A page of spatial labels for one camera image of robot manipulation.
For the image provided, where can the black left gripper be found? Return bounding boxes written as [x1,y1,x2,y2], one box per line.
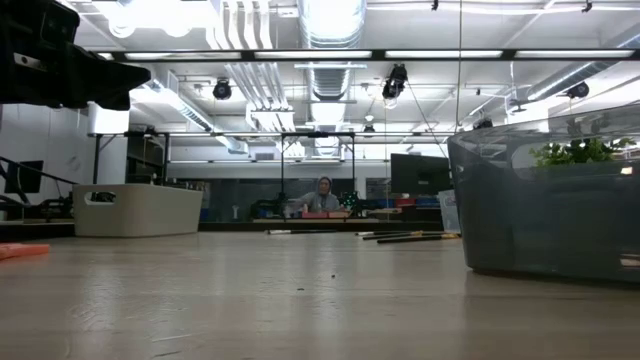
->
[0,0,153,112]

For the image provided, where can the dark grey translucent bin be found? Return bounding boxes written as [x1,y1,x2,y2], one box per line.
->
[447,103,640,285]

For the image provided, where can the black background rig frame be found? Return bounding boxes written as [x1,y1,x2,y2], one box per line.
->
[89,130,454,221]

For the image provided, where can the silver ventilation duct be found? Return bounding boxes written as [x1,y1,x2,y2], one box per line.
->
[297,0,369,159]

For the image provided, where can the person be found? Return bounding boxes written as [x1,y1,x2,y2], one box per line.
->
[292,175,347,215]

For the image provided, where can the orange-handled scissors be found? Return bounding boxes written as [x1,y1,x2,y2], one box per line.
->
[0,242,52,262]

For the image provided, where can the clear plastic bin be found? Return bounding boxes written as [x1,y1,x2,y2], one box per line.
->
[437,188,462,235]

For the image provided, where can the thin black cable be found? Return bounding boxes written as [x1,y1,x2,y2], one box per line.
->
[0,155,80,186]

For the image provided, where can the black aluminium table frame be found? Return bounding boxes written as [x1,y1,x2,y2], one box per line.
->
[0,220,442,240]

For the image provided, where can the black-handled silver-ferrule paintbrush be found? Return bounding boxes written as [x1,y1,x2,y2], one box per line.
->
[266,228,340,236]

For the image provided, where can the white plastic bin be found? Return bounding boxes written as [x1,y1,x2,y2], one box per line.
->
[72,182,205,239]

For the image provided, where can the thin hanging cable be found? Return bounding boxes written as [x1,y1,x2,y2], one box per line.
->
[453,0,464,135]

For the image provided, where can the black background monitor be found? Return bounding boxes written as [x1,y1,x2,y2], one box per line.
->
[3,159,45,195]
[390,152,452,197]

